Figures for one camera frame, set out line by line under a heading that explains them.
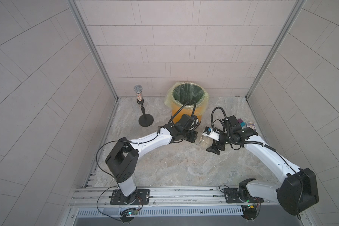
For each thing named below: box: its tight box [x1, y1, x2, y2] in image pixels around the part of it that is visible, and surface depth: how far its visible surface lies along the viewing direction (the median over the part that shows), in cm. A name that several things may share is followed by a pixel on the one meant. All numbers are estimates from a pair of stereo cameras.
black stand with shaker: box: [133, 84, 154, 128], surface depth 101 cm
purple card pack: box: [246, 121, 258, 133], surface depth 99 cm
